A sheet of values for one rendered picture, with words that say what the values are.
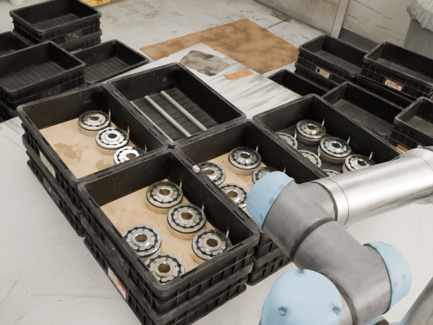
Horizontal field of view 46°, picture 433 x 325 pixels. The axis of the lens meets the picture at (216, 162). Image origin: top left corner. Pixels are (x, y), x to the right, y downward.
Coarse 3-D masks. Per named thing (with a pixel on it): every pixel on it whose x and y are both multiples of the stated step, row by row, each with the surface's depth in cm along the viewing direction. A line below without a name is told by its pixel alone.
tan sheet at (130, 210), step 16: (144, 192) 146; (112, 208) 140; (128, 208) 140; (144, 208) 141; (128, 224) 136; (144, 224) 136; (160, 224) 137; (208, 224) 139; (176, 240) 134; (192, 240) 134
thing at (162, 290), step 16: (144, 160) 141; (96, 176) 134; (80, 192) 130; (96, 208) 125; (112, 224) 122; (256, 240) 124; (128, 256) 117; (224, 256) 118; (144, 272) 112; (192, 272) 114; (160, 288) 110; (176, 288) 112
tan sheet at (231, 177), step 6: (222, 156) 162; (216, 162) 159; (228, 168) 158; (228, 174) 156; (234, 174) 156; (228, 180) 154; (234, 180) 154; (240, 180) 154; (246, 180) 154; (246, 186) 152
